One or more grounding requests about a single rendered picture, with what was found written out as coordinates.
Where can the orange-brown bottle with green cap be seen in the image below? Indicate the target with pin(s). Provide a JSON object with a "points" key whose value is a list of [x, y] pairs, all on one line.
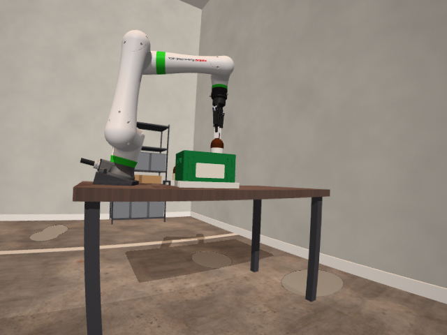
{"points": [[217, 146]]}

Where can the green divided crate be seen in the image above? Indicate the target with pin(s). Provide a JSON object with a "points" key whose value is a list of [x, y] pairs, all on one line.
{"points": [[205, 166]]}

